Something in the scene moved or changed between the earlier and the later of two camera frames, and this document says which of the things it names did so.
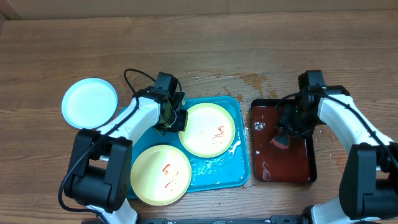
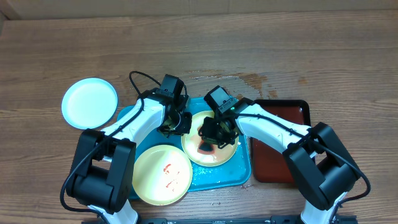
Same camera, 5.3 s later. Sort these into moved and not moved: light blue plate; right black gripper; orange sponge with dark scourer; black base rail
Moved: orange sponge with dark scourer; right black gripper
Not moved: black base rail; light blue plate
